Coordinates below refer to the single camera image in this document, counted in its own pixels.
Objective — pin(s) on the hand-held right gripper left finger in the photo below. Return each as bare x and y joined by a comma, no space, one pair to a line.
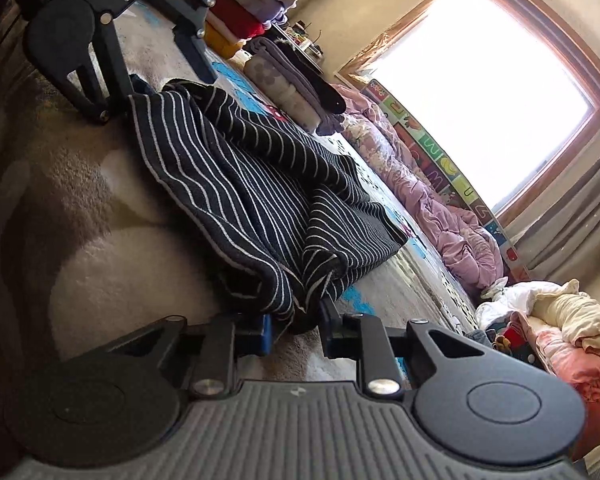
266,335

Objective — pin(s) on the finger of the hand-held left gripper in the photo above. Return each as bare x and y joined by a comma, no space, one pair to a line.
115,75
195,55

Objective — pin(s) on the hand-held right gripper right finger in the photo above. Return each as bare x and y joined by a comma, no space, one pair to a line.
337,340

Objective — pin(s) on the black white striped shirt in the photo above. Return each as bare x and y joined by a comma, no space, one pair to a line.
260,190

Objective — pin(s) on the stack of folded clothes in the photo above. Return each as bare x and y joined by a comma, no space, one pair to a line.
245,10

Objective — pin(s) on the cluttered side desk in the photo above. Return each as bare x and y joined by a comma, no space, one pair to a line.
305,40

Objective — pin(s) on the brown cartoon printed blanket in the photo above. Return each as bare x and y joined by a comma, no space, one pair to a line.
105,200

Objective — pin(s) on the black folded garment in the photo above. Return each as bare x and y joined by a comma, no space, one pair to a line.
332,95

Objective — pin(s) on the lilac fuzzy garment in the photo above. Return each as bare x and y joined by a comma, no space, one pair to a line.
327,125

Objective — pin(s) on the purple quilt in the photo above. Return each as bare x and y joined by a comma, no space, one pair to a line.
430,200

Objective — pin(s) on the red green folded sweater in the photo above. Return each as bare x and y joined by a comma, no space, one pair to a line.
512,335

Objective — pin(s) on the colourful alphabet foam mat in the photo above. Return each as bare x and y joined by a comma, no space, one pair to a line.
445,160

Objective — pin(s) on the pink floral quilt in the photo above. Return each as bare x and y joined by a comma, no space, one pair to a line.
595,385

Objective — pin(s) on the grey curtain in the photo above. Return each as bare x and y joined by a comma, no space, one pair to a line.
570,220

